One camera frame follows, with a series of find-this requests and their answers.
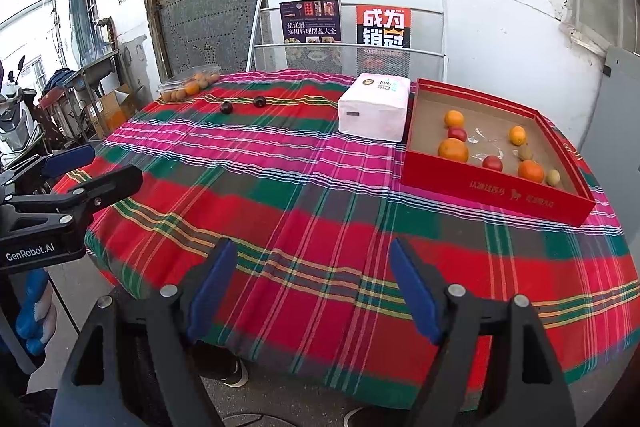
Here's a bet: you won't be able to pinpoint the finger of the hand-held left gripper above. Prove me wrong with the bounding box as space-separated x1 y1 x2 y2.
7 164 144 228
0 143 97 195

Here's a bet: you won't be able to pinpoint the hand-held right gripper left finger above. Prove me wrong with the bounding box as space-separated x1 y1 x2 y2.
50 238 239 427

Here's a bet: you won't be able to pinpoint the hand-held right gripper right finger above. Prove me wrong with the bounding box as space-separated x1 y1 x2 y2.
389 237 578 427

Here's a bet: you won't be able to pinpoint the red cardboard box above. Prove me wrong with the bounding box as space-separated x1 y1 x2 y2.
400 78 597 228

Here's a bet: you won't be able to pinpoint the large orange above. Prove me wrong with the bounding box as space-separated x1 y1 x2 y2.
438 138 470 163

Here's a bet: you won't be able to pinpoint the pile of brown fruits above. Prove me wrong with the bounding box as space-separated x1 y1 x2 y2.
162 73 220 102

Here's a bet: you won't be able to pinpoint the person's left hand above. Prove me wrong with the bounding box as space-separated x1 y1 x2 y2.
12 267 58 358

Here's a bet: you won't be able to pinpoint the cardboard boxes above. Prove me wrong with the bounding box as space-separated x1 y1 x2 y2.
85 84 146 138

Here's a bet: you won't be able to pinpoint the white scooter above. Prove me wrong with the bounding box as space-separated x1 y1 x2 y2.
0 55 46 168

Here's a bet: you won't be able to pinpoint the blue cloth bundle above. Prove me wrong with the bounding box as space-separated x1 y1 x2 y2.
42 68 76 92

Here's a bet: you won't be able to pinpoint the black shoe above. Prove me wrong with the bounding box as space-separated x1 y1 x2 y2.
192 342 249 389
342 404 381 427

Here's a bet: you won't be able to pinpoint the metal workbench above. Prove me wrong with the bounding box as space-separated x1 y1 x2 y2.
65 49 123 138

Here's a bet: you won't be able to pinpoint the clear plastic container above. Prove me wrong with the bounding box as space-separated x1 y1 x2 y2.
159 64 222 104

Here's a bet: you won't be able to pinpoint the plaid tablecloth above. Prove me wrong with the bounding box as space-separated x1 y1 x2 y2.
52 68 640 410

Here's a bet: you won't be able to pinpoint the barred window with blue curtain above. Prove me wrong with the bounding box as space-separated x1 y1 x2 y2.
67 0 98 52

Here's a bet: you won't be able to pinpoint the white tissue pack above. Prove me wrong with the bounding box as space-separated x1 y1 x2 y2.
338 73 412 142

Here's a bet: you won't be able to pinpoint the dark cookbook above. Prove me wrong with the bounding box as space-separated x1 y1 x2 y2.
279 0 343 72

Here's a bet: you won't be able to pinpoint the white metal mesh chair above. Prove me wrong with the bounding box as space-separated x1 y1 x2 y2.
246 0 447 82

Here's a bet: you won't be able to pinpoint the red and black book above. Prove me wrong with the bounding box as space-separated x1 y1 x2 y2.
356 5 412 78

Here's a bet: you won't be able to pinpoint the grey folded table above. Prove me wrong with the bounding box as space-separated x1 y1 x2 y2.
580 44 640 158

